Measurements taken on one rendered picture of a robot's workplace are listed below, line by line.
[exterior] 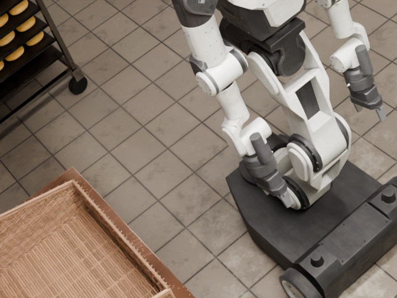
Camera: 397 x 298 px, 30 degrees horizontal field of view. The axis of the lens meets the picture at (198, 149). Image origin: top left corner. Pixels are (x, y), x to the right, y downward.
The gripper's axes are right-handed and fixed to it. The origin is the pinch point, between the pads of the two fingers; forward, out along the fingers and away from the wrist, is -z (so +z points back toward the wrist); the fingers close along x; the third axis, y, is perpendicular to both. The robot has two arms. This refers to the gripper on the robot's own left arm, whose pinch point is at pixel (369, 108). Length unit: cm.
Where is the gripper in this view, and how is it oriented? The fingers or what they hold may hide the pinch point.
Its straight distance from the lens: 250.3
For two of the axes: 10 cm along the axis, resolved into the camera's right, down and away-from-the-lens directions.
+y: 7.5, -6.1, 2.6
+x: 5.4, 3.3, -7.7
